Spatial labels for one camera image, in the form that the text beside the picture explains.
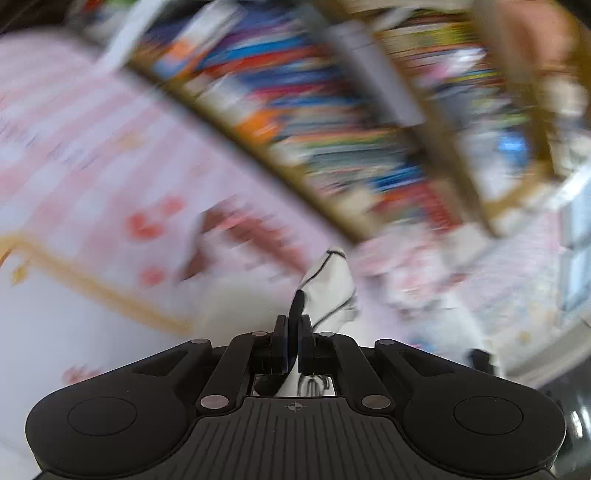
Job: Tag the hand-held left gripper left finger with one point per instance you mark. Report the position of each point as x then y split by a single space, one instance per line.
281 346

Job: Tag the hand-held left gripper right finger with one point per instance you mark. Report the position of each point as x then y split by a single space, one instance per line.
305 346

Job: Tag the white garment black trim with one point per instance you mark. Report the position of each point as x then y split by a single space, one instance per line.
330 286

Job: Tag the white pink plush bunny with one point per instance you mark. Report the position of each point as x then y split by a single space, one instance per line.
406 267

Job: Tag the white wooden bookshelf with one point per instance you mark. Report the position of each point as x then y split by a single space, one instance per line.
360 227

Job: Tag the row of colourful books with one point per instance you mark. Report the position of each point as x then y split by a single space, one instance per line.
323 115

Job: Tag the white tablet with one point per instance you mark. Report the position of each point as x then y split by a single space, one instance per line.
383 78

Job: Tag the pink checked table mat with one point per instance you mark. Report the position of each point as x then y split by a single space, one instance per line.
69 161

